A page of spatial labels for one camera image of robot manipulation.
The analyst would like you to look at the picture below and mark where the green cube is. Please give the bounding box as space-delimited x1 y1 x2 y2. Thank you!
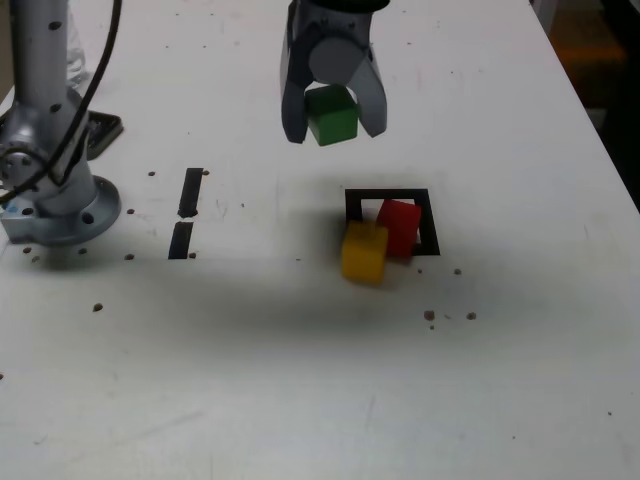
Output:
304 84 361 147

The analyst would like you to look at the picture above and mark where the black tape square outline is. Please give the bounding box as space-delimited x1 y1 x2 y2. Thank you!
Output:
344 188 441 257

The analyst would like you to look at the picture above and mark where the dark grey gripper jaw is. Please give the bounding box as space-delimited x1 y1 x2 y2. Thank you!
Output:
279 29 321 147

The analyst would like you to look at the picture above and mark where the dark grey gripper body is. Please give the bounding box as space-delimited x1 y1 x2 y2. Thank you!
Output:
287 0 376 57

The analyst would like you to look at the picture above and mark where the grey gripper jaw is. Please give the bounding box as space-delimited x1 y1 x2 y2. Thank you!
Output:
308 37 389 139

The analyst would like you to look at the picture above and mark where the red cube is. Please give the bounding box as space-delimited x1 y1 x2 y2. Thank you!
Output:
375 199 423 259

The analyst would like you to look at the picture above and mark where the dark embossed tray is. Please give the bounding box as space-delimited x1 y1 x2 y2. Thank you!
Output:
87 110 125 161

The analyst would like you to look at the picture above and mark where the black cable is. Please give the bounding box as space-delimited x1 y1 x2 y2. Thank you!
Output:
0 0 124 199

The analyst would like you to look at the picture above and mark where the clear plastic bottle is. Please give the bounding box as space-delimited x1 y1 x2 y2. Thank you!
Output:
67 9 92 87

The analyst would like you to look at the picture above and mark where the black tape strip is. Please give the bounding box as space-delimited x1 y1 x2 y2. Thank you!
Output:
168 167 205 260

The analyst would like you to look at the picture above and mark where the yellow cube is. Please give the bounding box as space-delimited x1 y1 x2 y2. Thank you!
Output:
341 220 390 286

